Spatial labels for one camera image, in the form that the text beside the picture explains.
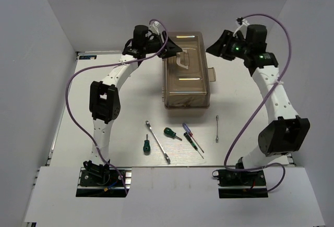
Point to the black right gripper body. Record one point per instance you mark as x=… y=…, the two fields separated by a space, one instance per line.
x=235 y=48

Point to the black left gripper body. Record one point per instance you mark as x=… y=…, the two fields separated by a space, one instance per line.
x=154 y=46

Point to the beige plastic toolbox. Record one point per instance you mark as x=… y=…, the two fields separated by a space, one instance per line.
x=187 y=77

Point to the large chrome ratchet wrench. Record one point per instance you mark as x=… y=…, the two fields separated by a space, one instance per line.
x=159 y=144

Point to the blue red handled screwdriver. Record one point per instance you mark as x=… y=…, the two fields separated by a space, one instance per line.
x=187 y=129

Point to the small chrome wrench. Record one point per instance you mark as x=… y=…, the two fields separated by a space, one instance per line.
x=217 y=129

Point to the black green precision screwdriver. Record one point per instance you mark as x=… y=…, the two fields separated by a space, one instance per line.
x=188 y=138

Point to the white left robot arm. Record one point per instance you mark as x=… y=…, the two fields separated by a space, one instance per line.
x=104 y=101

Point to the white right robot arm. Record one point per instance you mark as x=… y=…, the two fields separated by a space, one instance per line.
x=286 y=130

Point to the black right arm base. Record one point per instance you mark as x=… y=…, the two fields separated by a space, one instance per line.
x=233 y=178

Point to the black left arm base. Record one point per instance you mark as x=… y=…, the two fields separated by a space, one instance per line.
x=100 y=175

